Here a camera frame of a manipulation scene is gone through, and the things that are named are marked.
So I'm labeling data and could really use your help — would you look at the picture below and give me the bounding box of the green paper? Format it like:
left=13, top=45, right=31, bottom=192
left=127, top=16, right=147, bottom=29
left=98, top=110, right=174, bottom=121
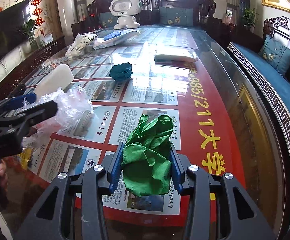
left=121, top=115, right=173, bottom=197

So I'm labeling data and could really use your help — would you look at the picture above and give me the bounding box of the yellow snack wrapper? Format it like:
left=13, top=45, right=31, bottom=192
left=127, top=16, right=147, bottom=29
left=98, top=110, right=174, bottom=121
left=16, top=147, right=33, bottom=170

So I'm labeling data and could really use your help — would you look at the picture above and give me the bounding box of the clear plastic bag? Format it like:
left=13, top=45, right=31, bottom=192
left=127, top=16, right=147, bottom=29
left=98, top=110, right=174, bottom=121
left=22, top=86, right=93, bottom=148

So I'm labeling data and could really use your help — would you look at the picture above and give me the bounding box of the wooden tv cabinet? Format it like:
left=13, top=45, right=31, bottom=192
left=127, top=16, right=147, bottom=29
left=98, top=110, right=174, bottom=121
left=0, top=36, right=65, bottom=100

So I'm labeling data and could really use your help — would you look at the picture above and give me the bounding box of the white plastic bottle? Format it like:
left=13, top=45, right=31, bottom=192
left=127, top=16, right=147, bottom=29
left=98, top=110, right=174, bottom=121
left=34, top=64, right=74, bottom=100

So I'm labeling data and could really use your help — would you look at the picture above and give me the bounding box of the black flat television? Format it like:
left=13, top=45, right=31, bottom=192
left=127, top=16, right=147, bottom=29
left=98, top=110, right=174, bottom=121
left=0, top=0, right=31, bottom=59

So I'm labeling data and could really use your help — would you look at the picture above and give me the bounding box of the bamboo plant in vase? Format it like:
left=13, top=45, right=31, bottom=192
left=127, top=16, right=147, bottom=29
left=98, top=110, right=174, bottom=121
left=20, top=19, right=39, bottom=51

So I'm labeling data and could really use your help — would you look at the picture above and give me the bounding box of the red chinese knot decoration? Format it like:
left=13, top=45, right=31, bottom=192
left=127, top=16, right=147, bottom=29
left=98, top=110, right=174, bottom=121
left=30, top=0, right=45, bottom=27

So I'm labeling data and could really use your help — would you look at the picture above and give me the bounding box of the white printed plastic bag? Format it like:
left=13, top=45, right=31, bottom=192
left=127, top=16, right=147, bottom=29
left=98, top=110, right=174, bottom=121
left=65, top=33, right=97, bottom=58

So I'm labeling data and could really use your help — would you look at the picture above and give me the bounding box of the dark teal crumpled paper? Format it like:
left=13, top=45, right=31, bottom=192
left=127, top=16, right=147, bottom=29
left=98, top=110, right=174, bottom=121
left=109, top=63, right=133, bottom=81

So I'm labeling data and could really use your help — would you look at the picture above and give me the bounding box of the white standing air conditioner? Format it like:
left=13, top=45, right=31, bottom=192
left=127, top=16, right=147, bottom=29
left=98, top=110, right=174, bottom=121
left=57, top=0, right=77, bottom=43

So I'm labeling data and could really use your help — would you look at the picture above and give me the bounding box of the white tissue pack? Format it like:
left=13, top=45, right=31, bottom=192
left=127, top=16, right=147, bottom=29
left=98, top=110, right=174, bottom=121
left=154, top=47, right=198, bottom=63

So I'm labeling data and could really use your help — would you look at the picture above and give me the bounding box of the white blue package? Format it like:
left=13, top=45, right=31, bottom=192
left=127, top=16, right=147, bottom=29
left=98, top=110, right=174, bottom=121
left=92, top=29, right=140, bottom=50

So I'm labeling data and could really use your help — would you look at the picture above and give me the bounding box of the long wooden sofa blue cushion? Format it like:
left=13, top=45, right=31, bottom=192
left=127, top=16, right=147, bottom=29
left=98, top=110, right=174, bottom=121
left=226, top=16, right=290, bottom=221

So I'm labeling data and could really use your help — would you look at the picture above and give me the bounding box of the white toy robot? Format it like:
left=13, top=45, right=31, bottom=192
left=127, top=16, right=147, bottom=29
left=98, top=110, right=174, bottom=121
left=109, top=0, right=142, bottom=30

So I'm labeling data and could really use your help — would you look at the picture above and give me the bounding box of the teal embroidered pillow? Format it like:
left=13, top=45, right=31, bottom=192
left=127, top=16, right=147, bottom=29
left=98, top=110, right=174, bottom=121
left=258, top=35, right=290, bottom=76

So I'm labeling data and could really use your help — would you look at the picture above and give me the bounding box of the far wooden sofa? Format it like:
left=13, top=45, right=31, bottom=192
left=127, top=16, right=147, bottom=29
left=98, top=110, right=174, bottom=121
left=87, top=0, right=216, bottom=29

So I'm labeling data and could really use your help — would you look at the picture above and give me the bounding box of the potted green plant corner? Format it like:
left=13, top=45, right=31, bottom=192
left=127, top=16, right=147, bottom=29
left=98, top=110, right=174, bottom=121
left=242, top=8, right=257, bottom=31

